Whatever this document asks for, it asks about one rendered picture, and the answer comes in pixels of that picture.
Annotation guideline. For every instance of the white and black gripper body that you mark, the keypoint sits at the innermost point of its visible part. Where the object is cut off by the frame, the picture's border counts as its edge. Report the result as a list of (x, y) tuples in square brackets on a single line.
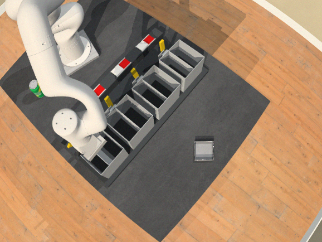
[(80, 149)]

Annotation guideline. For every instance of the green drink can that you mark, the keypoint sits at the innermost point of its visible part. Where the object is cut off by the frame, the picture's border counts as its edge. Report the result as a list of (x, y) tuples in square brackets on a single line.
[(35, 88)]

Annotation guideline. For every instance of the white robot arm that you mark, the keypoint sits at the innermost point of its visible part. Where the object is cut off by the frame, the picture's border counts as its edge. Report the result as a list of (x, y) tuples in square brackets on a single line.
[(37, 21)]

